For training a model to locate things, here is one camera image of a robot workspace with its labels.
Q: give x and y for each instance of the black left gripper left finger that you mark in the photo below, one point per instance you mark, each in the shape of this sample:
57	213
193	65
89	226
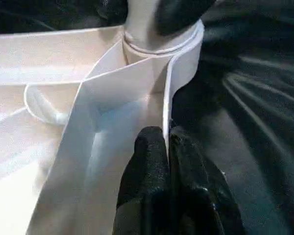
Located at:
147	186

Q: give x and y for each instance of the black plastic mat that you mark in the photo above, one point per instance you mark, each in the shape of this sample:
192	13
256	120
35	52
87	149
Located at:
254	110

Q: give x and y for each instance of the white plastic table leg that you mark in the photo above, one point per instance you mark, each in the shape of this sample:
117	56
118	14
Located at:
139	31

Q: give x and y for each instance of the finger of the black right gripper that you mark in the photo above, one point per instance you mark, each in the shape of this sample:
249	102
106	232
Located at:
178	17
114	11

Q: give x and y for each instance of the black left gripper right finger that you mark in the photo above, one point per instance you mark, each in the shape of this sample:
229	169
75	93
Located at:
198	195

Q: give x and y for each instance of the white plastic table top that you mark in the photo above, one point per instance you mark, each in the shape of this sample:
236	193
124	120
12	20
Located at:
100	98

